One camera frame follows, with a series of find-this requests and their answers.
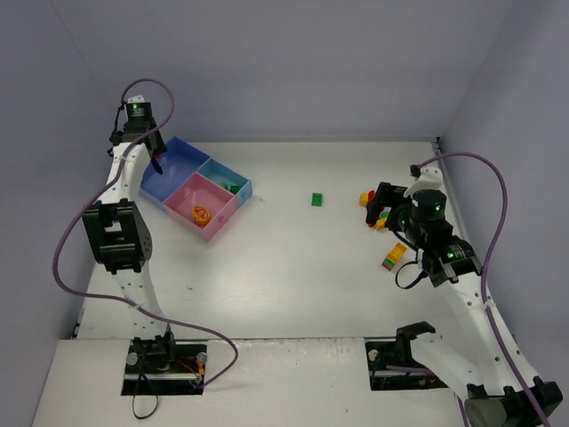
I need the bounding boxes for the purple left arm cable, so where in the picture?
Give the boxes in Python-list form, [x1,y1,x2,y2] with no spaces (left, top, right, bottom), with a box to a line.
[52,78,239,389]

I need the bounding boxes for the small yellow lego brick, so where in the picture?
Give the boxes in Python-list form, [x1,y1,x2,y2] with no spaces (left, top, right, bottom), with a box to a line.
[359,192,369,207]

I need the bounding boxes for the pink container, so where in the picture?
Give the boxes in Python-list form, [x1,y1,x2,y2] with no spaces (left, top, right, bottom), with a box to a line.
[164,173,237,242]

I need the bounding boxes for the green lego plate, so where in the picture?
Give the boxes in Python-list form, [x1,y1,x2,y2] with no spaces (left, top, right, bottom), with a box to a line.
[311,192,324,207]

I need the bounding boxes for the light blue container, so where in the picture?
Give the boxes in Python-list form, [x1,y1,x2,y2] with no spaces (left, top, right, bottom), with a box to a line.
[197,158,252,208]

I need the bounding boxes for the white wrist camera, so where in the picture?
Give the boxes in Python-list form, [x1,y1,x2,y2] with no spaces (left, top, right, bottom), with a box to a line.
[404,165,444,197]
[126,94,146,104]

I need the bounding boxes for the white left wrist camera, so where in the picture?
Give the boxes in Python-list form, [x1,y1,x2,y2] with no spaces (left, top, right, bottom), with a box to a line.
[126,94,146,104]

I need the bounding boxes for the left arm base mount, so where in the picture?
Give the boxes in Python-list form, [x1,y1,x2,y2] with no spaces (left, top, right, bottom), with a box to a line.
[121,342,207,397]

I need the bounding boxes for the green number two lego cube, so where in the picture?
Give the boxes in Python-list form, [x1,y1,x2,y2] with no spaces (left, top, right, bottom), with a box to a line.
[220,181,241,195]

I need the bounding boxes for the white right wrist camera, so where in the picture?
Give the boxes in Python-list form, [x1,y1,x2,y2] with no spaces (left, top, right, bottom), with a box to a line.
[404,165,444,197]

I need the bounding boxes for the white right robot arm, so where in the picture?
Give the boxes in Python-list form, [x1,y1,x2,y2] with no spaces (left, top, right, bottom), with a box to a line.
[365,182,563,426]

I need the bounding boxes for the dark blue container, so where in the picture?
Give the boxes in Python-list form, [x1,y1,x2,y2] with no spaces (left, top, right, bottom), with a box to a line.
[140,137,210,210]

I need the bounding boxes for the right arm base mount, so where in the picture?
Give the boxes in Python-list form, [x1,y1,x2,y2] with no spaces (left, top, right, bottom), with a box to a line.
[365,340,446,391]

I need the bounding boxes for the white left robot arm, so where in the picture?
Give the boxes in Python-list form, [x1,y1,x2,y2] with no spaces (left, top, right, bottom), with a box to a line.
[82,95,174,358]

